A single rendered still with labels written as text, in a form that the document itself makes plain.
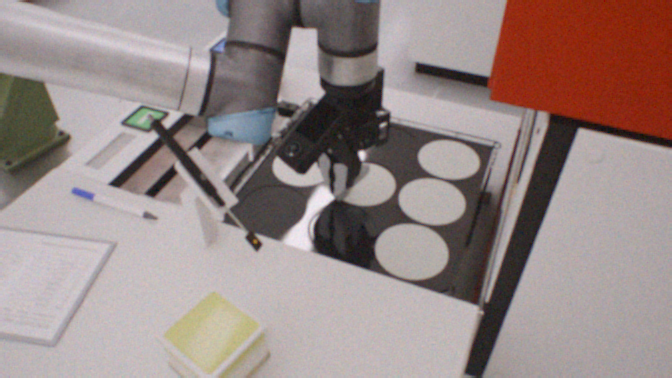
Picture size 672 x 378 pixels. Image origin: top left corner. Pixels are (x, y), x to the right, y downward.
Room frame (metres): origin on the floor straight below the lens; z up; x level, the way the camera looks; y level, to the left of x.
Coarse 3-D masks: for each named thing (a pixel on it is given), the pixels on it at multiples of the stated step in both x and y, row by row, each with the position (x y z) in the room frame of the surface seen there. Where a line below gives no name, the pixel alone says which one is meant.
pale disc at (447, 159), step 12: (432, 144) 0.72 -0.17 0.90; (444, 144) 0.72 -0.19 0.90; (456, 144) 0.72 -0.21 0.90; (420, 156) 0.69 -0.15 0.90; (432, 156) 0.69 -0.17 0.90; (444, 156) 0.69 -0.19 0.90; (456, 156) 0.69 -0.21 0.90; (468, 156) 0.69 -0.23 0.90; (432, 168) 0.66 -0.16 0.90; (444, 168) 0.66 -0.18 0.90; (456, 168) 0.66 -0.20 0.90; (468, 168) 0.66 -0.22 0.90
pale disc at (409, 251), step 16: (384, 240) 0.50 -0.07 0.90; (400, 240) 0.50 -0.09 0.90; (416, 240) 0.50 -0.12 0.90; (432, 240) 0.50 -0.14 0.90; (384, 256) 0.47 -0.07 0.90; (400, 256) 0.47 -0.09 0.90; (416, 256) 0.47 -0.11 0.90; (432, 256) 0.47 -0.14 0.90; (400, 272) 0.44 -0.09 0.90; (416, 272) 0.44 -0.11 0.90; (432, 272) 0.44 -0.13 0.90
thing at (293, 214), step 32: (384, 128) 0.77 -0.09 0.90; (416, 128) 0.77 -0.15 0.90; (384, 160) 0.68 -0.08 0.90; (416, 160) 0.68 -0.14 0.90; (480, 160) 0.68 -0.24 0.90; (256, 192) 0.60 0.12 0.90; (288, 192) 0.60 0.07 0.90; (320, 192) 0.60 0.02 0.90; (256, 224) 0.53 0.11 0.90; (288, 224) 0.53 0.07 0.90; (320, 224) 0.53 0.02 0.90; (352, 224) 0.53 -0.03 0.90; (384, 224) 0.53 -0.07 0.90; (416, 224) 0.53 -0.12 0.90; (448, 224) 0.53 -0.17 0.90; (352, 256) 0.47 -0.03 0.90; (448, 256) 0.47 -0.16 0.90; (448, 288) 0.42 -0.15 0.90
